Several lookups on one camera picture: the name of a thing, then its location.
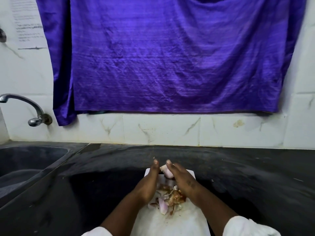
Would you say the person's right hand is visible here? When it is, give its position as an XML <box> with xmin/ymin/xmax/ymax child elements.
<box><xmin>165</xmin><ymin>159</ymin><xmax>206</xmax><ymax>208</ymax></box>

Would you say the person's left hand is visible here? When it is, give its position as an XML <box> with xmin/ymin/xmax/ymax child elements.
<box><xmin>133</xmin><ymin>159</ymin><xmax>160</xmax><ymax>205</ymax></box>

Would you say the small brown onion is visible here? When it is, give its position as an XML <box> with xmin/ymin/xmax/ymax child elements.
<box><xmin>160</xmin><ymin>164</ymin><xmax>176</xmax><ymax>180</ymax></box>

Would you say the pile of onion peels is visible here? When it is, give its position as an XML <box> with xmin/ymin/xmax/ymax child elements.
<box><xmin>147</xmin><ymin>184</ymin><xmax>187</xmax><ymax>216</ymax></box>

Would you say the person's left forearm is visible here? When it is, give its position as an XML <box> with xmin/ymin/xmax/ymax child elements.
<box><xmin>81</xmin><ymin>193</ymin><xmax>149</xmax><ymax>236</ymax></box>

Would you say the person's right forearm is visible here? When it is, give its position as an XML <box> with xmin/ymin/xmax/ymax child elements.
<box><xmin>193</xmin><ymin>190</ymin><xmax>282</xmax><ymax>236</ymax></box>

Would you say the black stone countertop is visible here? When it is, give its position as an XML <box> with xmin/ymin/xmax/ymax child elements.
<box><xmin>0</xmin><ymin>141</ymin><xmax>315</xmax><ymax>236</ymax></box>

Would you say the white marble cutting board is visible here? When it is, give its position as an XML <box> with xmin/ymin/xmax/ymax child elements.
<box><xmin>130</xmin><ymin>168</ymin><xmax>212</xmax><ymax>236</ymax></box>

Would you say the black kitchen sink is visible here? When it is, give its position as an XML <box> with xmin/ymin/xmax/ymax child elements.
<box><xmin>0</xmin><ymin>146</ymin><xmax>70</xmax><ymax>197</ymax></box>

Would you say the purple cloth curtain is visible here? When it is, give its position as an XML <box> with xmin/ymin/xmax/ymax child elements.
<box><xmin>35</xmin><ymin>0</ymin><xmax>307</xmax><ymax>127</ymax></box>

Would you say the white printed paper notice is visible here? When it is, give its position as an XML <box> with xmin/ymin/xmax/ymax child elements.
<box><xmin>10</xmin><ymin>0</ymin><xmax>49</xmax><ymax>50</ymax></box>

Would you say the chrome wall faucet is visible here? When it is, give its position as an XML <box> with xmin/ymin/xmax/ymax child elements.
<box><xmin>0</xmin><ymin>93</ymin><xmax>53</xmax><ymax>128</ymax></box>

